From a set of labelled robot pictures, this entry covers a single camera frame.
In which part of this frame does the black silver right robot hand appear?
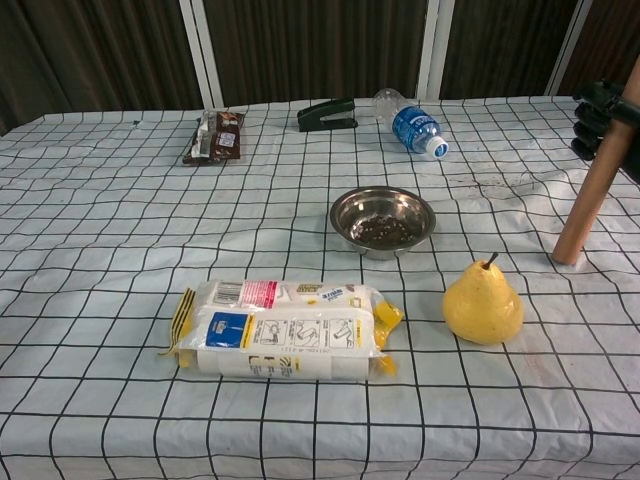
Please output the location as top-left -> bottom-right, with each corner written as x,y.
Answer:
571,78 -> 640,184

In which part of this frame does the wooden rod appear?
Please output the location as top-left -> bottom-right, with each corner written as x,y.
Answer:
552,59 -> 640,266

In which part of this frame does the stainless steel bowl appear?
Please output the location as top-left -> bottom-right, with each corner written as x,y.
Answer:
329,185 -> 436,261

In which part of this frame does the clear bottle with blue label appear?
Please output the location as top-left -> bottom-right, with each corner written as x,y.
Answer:
372,87 -> 450,160

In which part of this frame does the yellow pear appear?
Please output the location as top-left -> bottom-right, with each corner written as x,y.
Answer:
442,252 -> 525,347

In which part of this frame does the black stapler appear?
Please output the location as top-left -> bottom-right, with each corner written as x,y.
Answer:
297,98 -> 359,133

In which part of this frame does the brown chocolate snack packet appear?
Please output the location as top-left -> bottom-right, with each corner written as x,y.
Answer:
181,110 -> 247,165

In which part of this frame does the white yellow paper towel pack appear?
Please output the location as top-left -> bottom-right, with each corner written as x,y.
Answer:
158,279 -> 405,384

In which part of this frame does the white checked tablecloth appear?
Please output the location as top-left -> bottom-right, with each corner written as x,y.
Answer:
0,94 -> 640,480

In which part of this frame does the white partition post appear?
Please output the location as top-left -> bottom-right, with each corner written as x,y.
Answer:
417,0 -> 454,101
179,0 -> 224,109
547,0 -> 594,96

